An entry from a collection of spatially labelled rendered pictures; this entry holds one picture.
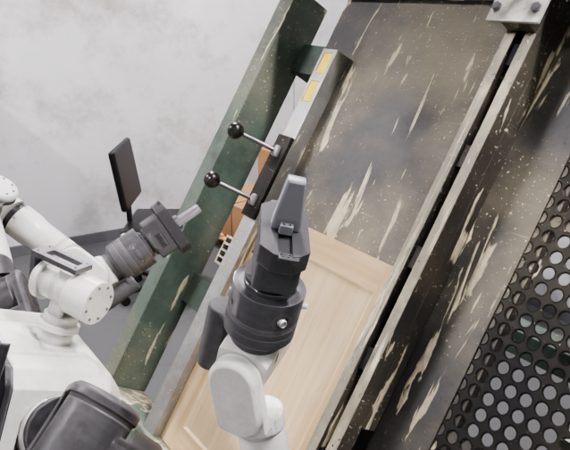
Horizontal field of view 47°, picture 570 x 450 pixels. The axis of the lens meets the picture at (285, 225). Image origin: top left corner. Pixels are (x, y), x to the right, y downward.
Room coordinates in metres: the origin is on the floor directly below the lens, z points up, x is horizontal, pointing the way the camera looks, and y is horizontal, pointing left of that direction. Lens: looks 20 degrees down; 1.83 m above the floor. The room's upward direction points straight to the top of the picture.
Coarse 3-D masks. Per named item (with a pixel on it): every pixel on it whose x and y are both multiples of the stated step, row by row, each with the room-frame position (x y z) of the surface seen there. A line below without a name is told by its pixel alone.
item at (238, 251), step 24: (312, 72) 1.52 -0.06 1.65; (336, 72) 1.50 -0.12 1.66; (312, 120) 1.46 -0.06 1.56; (288, 168) 1.42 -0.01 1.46; (240, 240) 1.37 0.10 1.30; (240, 264) 1.34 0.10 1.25; (216, 288) 1.33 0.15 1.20; (192, 336) 1.30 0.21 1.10; (192, 360) 1.27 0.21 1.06; (168, 384) 1.26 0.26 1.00; (168, 408) 1.23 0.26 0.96
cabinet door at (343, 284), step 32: (320, 256) 1.20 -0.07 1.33; (352, 256) 1.15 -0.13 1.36; (320, 288) 1.16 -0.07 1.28; (352, 288) 1.10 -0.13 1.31; (320, 320) 1.11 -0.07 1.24; (352, 320) 1.06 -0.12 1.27; (288, 352) 1.12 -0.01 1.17; (320, 352) 1.07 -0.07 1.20; (192, 384) 1.24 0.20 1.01; (288, 384) 1.07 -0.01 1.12; (320, 384) 1.02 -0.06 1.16; (192, 416) 1.19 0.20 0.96; (288, 416) 1.03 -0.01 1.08; (320, 416) 0.98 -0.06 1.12; (192, 448) 1.13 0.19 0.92; (224, 448) 1.08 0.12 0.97
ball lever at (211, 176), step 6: (210, 174) 1.38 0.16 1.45; (216, 174) 1.39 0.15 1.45; (204, 180) 1.38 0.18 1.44; (210, 180) 1.38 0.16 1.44; (216, 180) 1.38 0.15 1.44; (210, 186) 1.38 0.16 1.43; (216, 186) 1.39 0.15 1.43; (222, 186) 1.39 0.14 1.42; (228, 186) 1.39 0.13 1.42; (234, 192) 1.39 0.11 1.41; (240, 192) 1.39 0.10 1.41; (252, 198) 1.39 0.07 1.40; (252, 204) 1.38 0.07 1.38
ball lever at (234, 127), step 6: (228, 126) 1.43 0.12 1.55; (234, 126) 1.42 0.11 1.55; (240, 126) 1.42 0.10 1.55; (228, 132) 1.42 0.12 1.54; (234, 132) 1.41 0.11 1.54; (240, 132) 1.42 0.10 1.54; (234, 138) 1.42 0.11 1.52; (252, 138) 1.43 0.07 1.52; (258, 144) 1.43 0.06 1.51; (264, 144) 1.43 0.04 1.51; (276, 150) 1.42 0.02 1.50; (276, 156) 1.42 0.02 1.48
